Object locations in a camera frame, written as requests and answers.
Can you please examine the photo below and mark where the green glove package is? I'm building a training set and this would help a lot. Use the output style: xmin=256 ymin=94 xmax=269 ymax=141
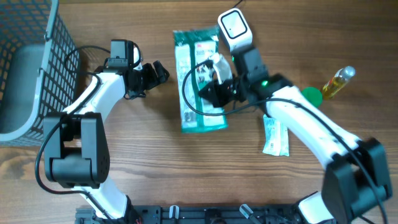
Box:
xmin=174 ymin=26 xmax=228 ymax=133

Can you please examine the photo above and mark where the light green wipes packet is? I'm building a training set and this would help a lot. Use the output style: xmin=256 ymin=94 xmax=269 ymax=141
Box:
xmin=262 ymin=115 xmax=290 ymax=157

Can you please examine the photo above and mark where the green lid jar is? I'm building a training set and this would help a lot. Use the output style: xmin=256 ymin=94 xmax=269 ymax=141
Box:
xmin=302 ymin=87 xmax=323 ymax=108

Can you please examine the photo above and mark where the grey plastic mesh basket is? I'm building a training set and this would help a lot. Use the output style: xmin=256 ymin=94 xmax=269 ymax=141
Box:
xmin=1 ymin=0 xmax=80 ymax=146

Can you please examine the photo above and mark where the yellow oil bottle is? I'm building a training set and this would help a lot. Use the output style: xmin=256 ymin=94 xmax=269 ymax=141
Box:
xmin=321 ymin=66 xmax=356 ymax=100

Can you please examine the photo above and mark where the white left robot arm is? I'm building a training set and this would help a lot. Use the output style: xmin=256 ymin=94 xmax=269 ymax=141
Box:
xmin=35 ymin=39 xmax=170 ymax=223

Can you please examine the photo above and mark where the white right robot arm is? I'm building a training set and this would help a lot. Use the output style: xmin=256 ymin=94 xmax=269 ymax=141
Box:
xmin=199 ymin=47 xmax=392 ymax=223

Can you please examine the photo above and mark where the white barcode scanner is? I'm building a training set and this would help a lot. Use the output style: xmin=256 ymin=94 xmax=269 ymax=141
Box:
xmin=218 ymin=7 xmax=253 ymax=52

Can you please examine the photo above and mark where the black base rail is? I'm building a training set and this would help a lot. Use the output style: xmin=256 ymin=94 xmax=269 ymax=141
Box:
xmin=75 ymin=203 xmax=308 ymax=224

